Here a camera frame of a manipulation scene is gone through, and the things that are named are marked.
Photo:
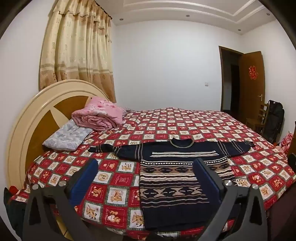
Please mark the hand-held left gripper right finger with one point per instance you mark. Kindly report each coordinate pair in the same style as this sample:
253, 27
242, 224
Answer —
208, 183

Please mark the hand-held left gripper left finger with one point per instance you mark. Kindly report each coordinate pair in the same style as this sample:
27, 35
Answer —
83, 183

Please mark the navy patterned knit sweater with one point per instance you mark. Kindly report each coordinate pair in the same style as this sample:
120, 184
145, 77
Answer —
166, 185

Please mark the red checkered cloth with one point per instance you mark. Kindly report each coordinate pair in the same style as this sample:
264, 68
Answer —
286, 140

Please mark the black bag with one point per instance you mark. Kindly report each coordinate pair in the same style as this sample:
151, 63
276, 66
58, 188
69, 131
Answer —
275, 120

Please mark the pale blue floral pillow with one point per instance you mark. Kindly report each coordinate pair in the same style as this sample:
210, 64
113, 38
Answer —
67, 136

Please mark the wooden chair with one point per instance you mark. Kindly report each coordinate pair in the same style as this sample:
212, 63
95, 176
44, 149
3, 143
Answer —
254, 121

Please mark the red checkered bed sheet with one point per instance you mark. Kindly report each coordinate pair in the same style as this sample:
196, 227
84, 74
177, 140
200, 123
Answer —
185, 125

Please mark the folded pink blanket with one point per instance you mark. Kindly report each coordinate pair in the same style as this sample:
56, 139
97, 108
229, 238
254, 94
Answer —
99, 115

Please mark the small red object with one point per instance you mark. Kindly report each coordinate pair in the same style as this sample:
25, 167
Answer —
13, 189

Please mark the dark cloth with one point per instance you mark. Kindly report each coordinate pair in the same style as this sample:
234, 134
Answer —
13, 208

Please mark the brown wooden door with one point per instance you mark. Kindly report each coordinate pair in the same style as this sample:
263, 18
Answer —
252, 92

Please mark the cream wooden headboard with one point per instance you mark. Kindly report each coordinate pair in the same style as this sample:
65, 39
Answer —
23, 129

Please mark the red paper door decoration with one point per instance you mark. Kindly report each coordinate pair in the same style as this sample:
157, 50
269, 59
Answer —
253, 72

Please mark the beige patterned curtain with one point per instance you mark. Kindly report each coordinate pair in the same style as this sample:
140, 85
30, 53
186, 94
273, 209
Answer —
74, 51

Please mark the dark curtain rod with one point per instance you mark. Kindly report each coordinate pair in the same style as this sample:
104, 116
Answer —
106, 12

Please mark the brown door frame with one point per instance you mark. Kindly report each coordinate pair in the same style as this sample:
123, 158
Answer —
221, 81

